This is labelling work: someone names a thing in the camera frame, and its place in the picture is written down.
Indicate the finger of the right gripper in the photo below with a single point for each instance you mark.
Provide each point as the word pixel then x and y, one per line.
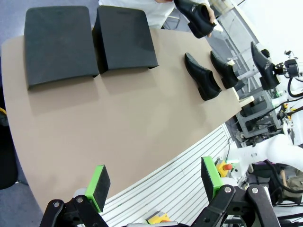
pixel 278 69

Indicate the black shoe stand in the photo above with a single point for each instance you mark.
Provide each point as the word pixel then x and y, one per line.
pixel 59 45
pixel 125 37

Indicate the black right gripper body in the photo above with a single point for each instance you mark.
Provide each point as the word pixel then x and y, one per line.
pixel 292 68

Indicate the yellow control box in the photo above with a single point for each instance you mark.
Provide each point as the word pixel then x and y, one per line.
pixel 157 218

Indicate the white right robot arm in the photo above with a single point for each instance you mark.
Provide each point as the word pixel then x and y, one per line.
pixel 279 147

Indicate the person's left hand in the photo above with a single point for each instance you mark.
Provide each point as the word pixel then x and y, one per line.
pixel 211 15

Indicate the black leather dress shoe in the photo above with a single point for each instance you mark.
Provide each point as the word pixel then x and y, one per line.
pixel 201 75
pixel 262 66
pixel 223 69
pixel 196 14

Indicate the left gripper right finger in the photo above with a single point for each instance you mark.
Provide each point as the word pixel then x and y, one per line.
pixel 213 177

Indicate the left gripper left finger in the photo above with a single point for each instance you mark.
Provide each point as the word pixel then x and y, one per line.
pixel 94 186

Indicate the person's white jacket torso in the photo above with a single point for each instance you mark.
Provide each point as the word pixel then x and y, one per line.
pixel 146 11

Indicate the grey metal equipment cart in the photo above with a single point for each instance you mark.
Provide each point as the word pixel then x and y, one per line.
pixel 258 118

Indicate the yellow emergency stop button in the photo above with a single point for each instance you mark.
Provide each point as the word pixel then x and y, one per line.
pixel 223 168

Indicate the black rounded object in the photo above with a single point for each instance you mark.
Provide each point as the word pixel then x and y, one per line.
pixel 7 153

